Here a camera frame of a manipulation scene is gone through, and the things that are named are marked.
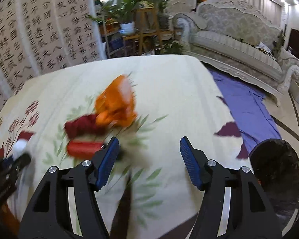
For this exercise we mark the dark red cloth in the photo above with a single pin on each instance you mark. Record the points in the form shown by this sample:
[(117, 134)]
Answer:
[(84, 125)]

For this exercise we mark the white crumpled tissue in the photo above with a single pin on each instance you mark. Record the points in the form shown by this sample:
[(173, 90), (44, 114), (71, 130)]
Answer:
[(19, 148)]

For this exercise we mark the calligraphy folding screen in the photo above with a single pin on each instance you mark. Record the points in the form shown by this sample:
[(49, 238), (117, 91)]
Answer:
[(42, 36)]

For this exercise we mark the purple sheet on floor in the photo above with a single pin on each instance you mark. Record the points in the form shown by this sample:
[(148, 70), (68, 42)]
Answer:
[(248, 110)]

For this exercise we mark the ornate grey white sofa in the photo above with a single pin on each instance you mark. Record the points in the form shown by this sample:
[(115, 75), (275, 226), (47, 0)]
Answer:
[(236, 38)]

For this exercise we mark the floral cream tablecloth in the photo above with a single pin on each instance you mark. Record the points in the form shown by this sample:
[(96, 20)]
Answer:
[(174, 96)]

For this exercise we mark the orange plastic bag on table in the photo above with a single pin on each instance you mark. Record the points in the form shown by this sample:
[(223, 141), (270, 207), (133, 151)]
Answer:
[(115, 106)]

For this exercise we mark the tall green potted plant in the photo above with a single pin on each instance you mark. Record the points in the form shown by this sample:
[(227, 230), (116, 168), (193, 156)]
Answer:
[(163, 17)]

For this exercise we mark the wooden plant stand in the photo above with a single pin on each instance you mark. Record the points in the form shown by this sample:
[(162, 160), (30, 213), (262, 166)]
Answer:
[(146, 25)]

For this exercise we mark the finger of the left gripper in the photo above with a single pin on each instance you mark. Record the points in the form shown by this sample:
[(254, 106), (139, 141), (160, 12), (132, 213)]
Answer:
[(18, 163)]

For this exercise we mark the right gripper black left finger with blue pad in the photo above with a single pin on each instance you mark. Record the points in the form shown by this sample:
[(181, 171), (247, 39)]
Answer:
[(48, 215)]

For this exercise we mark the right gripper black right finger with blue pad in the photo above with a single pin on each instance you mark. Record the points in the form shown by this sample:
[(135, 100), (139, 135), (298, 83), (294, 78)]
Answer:
[(251, 214)]

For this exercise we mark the black-lined trash bin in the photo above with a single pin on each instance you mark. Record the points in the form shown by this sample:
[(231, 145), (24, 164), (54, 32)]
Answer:
[(276, 165)]

